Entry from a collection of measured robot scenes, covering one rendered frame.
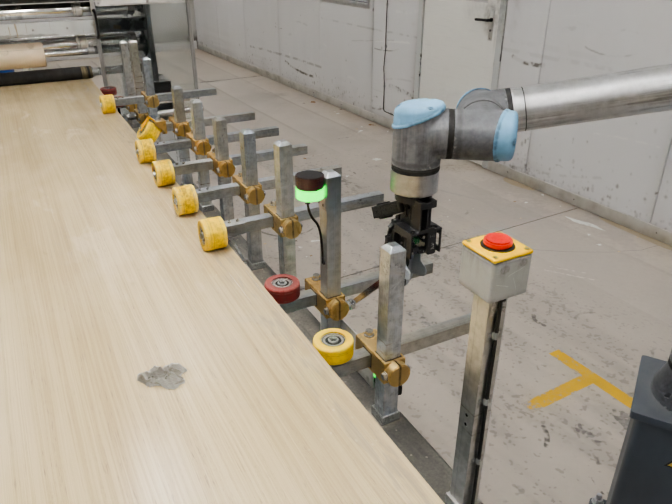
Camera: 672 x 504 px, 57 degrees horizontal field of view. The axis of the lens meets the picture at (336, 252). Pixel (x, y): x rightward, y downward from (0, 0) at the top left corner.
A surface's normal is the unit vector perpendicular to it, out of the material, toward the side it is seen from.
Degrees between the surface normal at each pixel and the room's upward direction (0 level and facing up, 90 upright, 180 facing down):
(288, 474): 0
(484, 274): 90
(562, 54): 90
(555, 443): 0
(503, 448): 0
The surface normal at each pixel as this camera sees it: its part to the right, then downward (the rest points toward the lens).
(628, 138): -0.86, 0.23
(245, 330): 0.00, -0.89
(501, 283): 0.47, 0.40
